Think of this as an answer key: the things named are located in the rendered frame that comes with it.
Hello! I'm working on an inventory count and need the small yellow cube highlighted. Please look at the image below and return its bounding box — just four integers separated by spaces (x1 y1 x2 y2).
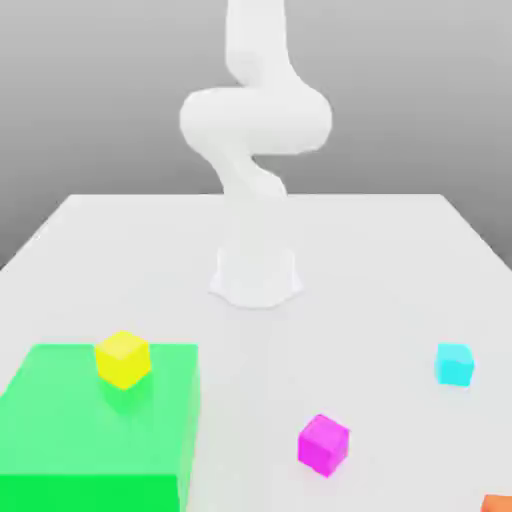
94 330 152 391

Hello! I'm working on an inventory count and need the small magenta cube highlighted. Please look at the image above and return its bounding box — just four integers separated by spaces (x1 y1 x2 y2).
296 413 351 479

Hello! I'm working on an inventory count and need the small cyan cube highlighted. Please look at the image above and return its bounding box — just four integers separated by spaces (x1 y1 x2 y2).
434 342 476 388

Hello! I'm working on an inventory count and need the small orange cube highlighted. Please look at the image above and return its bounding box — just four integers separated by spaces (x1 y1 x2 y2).
479 493 512 512

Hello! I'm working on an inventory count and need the large green box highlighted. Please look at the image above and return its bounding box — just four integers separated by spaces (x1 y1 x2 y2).
0 342 200 512

